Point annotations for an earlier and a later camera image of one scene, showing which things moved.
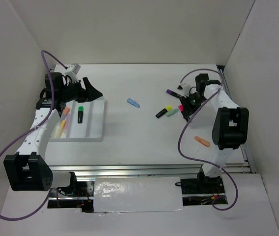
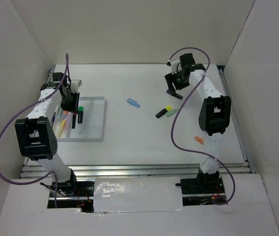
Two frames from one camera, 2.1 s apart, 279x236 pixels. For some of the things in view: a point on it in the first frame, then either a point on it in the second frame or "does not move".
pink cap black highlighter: [181, 107] -> [74, 121]
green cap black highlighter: [80, 114] does not move
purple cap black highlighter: [174, 94] does not move
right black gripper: [188, 109] -> [170, 78]
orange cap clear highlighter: [66, 110] does not move
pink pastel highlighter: [67, 122] does not move
